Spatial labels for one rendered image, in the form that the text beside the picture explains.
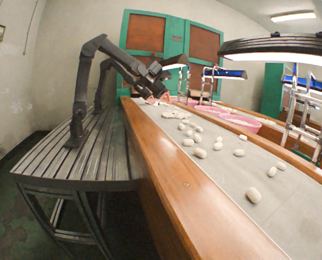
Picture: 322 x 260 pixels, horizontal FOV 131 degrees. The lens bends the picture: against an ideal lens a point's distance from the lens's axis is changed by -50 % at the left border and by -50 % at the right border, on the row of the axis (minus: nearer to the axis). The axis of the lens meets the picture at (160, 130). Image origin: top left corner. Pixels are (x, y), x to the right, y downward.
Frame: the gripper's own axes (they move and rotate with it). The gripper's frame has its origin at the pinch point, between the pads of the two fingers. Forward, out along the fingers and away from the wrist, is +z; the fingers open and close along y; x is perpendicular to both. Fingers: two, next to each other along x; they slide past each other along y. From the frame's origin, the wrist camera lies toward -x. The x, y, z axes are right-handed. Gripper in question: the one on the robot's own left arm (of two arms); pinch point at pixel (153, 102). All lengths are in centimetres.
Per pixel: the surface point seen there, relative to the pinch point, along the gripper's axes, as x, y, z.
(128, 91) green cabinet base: 6, 48, -15
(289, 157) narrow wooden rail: -11, -96, 12
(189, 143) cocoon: 8, -75, -7
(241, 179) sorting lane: 6, -94, -4
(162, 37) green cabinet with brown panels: -66, 49, -32
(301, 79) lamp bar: -65, -81, 25
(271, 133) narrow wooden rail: -30, -71, 39
